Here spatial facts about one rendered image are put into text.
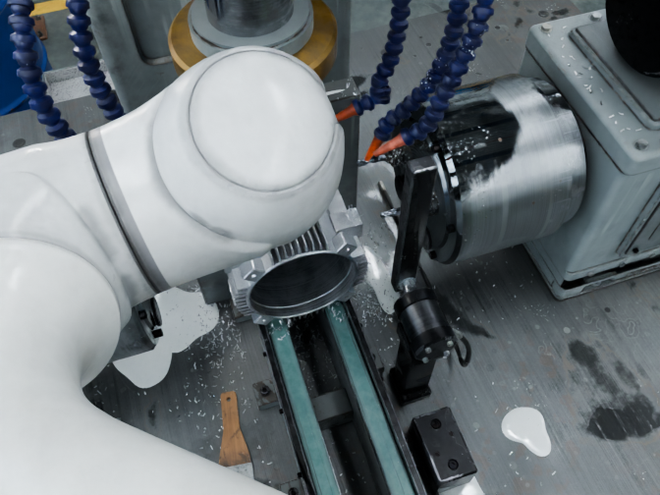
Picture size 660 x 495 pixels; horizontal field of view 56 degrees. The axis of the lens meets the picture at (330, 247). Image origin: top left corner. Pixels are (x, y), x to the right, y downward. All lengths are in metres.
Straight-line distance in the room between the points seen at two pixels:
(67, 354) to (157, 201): 0.09
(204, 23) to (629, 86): 0.57
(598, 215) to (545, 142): 0.16
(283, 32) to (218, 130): 0.38
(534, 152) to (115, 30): 0.57
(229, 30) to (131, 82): 0.33
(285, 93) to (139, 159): 0.09
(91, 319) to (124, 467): 0.12
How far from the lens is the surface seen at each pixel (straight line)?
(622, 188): 0.93
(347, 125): 0.94
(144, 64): 0.94
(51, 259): 0.31
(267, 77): 0.30
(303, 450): 0.87
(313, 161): 0.30
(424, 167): 0.68
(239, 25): 0.65
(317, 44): 0.68
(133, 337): 0.82
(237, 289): 0.82
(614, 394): 1.11
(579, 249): 1.04
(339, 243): 0.81
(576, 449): 1.06
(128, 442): 0.22
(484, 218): 0.85
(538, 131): 0.88
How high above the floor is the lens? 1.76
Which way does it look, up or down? 56 degrees down
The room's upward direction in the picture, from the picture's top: 1 degrees counter-clockwise
